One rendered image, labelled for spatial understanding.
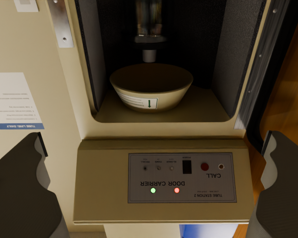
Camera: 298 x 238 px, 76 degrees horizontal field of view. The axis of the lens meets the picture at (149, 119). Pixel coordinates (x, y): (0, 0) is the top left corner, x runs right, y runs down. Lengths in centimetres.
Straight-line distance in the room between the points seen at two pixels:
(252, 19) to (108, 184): 35
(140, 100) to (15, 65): 64
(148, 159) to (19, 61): 68
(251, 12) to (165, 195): 32
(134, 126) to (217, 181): 18
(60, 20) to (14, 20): 55
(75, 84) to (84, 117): 6
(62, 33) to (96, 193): 26
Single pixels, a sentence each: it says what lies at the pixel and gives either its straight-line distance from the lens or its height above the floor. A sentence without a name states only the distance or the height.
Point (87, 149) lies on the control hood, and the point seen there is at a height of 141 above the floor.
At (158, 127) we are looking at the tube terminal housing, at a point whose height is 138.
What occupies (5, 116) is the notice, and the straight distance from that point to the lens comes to 107.
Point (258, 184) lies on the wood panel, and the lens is 49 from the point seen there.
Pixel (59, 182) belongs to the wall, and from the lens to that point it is 127.
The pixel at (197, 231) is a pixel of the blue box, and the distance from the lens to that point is 43.
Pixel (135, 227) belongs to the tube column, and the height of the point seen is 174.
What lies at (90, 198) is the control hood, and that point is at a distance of 38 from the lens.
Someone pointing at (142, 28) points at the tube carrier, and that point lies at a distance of 35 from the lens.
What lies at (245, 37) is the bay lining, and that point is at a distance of 35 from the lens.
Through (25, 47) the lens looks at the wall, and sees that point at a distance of 86.
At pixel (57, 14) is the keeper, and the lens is 32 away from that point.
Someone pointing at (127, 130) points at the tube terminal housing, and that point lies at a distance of 37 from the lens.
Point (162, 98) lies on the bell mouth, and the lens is 35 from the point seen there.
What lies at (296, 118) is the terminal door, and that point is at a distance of 30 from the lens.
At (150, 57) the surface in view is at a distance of 40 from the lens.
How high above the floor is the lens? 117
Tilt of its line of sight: 33 degrees up
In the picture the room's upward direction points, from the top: 180 degrees clockwise
